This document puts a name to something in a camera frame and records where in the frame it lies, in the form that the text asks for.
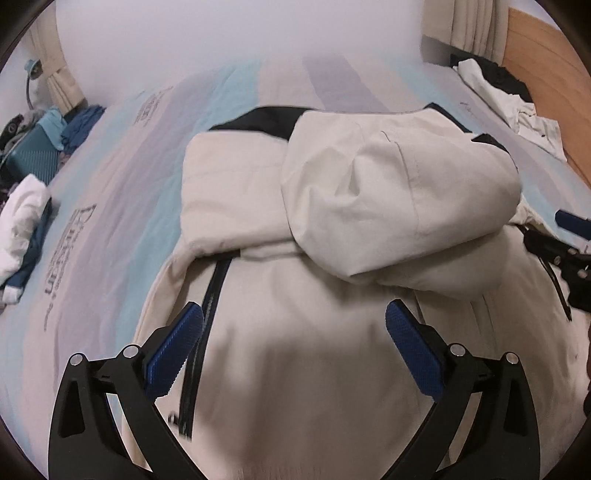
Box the beige and black hooded jacket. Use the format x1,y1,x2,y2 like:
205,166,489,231
134,104,591,480

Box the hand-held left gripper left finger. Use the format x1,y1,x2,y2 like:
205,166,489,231
48,302,205,480

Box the light blue cloth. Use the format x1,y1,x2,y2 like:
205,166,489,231
37,108,68,151

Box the white crumpled garment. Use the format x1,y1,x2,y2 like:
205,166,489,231
452,58,568,162

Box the blue desk lamp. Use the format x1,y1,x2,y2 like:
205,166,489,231
25,59,44,109

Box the teal suitcase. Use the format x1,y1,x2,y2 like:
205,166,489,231
7,124,61,185

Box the beige tied curtain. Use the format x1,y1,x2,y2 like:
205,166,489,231
28,23,88,114

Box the beige pleated curtain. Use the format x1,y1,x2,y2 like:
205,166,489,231
450,0,511,63

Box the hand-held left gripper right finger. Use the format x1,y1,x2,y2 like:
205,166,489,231
385,299,542,480

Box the white and blue garment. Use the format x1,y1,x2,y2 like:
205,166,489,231
0,174,54,305

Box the grey clothes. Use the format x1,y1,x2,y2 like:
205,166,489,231
0,108,47,148

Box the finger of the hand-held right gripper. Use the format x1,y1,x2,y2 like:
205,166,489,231
523,229,591,278
555,209,591,230

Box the dark blue clothes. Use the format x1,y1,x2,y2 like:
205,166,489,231
60,105,106,155

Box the bed with striped sheet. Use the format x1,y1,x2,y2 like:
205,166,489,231
0,55,591,480

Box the black garment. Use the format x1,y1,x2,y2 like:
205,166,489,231
450,54,534,104

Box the wooden headboard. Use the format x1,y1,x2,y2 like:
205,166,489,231
501,7,591,195

